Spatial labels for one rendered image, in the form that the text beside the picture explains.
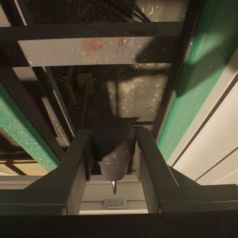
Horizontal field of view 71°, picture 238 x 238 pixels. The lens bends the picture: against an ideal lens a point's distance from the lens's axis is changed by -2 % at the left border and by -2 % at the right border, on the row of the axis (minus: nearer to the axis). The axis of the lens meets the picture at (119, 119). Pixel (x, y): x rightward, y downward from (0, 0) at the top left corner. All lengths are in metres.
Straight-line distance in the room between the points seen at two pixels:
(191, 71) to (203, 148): 0.12
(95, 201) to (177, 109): 0.29
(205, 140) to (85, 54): 0.18
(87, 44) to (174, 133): 0.16
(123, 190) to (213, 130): 0.25
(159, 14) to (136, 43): 0.91
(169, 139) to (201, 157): 0.05
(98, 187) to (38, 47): 0.32
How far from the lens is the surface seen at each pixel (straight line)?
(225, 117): 0.21
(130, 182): 0.41
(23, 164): 1.11
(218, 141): 0.23
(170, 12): 1.11
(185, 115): 0.22
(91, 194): 0.42
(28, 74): 0.57
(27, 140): 0.29
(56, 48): 0.20
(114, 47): 0.19
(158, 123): 0.27
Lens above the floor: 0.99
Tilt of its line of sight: 36 degrees down
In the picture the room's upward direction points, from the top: 179 degrees clockwise
